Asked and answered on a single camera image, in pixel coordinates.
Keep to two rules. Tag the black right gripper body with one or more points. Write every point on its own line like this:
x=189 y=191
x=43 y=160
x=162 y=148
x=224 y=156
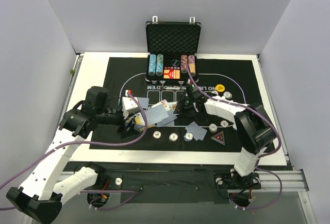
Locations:
x=185 y=101

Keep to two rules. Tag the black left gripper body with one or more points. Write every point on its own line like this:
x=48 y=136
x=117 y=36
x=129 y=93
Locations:
x=125 y=122

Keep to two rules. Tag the blue playing card deck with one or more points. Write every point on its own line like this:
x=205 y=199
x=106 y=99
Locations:
x=136 y=122

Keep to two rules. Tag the face up court card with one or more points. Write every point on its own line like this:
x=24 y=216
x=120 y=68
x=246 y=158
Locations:
x=172 y=105

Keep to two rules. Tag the yellow big blind button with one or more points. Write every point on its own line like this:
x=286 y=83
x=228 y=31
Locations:
x=220 y=88

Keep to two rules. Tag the red chip stack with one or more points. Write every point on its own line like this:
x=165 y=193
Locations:
x=157 y=134

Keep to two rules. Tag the blue backed playing card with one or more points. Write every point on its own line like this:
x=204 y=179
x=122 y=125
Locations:
x=144 y=102

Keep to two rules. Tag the blue chip stack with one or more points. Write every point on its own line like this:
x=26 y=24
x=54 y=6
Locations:
x=188 y=137

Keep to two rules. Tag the grey chip stack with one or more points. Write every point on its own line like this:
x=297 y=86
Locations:
x=173 y=137

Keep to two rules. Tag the red triangular dealer marker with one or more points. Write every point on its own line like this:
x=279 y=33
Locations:
x=219 y=137

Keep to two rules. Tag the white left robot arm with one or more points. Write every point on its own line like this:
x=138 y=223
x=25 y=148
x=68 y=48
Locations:
x=41 y=196

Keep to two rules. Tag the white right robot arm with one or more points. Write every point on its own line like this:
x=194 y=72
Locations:
x=255 y=129

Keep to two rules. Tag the black poker felt mat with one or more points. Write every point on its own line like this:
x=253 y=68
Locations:
x=238 y=77

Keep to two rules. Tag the red playing card box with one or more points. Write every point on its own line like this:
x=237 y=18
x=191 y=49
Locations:
x=171 y=72

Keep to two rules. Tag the black dealer button in case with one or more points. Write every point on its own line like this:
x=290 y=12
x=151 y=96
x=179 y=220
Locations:
x=175 y=62

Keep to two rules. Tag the purple and orange chip row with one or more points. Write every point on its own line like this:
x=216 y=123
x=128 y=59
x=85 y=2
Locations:
x=191 y=64

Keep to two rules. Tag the dark red chip row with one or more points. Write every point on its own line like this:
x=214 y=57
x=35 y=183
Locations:
x=184 y=63

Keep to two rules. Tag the green grey chip row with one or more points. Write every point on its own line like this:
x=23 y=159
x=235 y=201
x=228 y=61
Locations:
x=159 y=64

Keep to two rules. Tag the light blue chip row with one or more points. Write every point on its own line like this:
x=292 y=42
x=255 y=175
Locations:
x=152 y=65

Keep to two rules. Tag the black aluminium poker case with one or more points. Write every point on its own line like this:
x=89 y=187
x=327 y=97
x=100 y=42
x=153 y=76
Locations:
x=172 y=39

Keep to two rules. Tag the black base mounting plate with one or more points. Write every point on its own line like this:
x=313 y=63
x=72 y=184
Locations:
x=176 y=196

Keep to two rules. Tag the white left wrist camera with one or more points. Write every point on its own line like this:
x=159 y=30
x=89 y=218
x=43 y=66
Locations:
x=129 y=106

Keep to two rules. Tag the aluminium front rail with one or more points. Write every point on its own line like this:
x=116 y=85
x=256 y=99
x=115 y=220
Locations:
x=281 y=180

